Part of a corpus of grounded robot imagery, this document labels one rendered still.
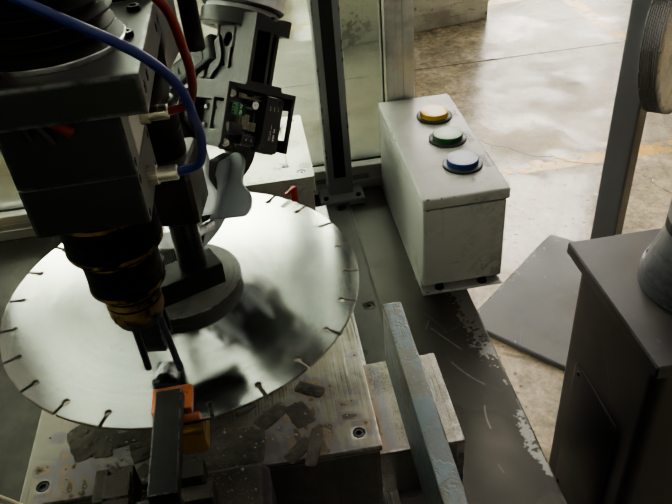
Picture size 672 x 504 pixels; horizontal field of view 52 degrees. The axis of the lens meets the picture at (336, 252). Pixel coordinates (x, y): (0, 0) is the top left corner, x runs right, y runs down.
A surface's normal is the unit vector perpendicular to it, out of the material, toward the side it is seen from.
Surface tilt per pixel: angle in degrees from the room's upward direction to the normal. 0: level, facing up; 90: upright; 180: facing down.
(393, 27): 90
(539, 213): 0
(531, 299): 0
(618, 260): 0
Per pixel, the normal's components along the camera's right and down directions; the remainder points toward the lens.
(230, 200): -0.68, -0.07
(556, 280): -0.08, -0.80
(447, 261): 0.14, 0.59
